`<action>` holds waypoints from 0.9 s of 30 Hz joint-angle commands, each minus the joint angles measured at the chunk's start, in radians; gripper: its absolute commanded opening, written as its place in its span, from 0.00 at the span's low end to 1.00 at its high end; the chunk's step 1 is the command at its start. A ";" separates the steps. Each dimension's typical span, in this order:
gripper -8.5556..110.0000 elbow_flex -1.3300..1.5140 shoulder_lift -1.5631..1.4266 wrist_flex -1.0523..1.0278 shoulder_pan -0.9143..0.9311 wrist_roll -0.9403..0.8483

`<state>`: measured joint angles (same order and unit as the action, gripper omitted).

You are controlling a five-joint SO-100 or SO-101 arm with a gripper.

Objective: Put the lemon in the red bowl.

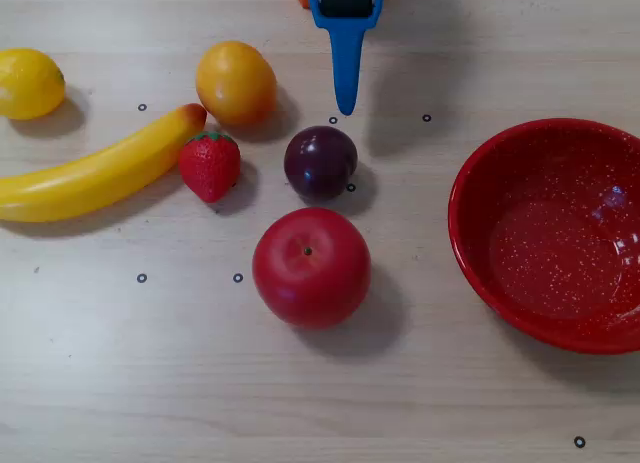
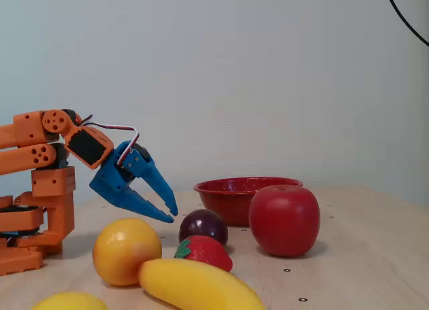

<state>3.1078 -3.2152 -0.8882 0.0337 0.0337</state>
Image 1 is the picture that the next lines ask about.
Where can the blue gripper body black motor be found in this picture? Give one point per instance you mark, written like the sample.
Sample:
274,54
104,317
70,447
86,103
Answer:
346,0

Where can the dark purple plastic plum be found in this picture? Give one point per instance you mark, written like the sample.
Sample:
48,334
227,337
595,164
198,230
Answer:
320,163

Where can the red plastic apple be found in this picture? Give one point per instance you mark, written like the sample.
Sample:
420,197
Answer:
310,273

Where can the red speckled bowl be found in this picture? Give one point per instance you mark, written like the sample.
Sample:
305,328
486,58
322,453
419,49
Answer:
545,243

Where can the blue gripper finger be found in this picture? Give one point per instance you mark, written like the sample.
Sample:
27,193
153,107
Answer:
347,68

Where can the orange yellow plastic mango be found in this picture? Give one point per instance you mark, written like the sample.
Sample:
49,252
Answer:
235,83

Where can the red plastic strawberry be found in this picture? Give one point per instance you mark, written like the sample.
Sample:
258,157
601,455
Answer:
210,168

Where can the yellow plastic lemon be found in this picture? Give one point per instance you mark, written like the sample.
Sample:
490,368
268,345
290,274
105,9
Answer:
30,83

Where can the yellow plastic banana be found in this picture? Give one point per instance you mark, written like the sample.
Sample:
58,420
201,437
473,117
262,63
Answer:
100,175

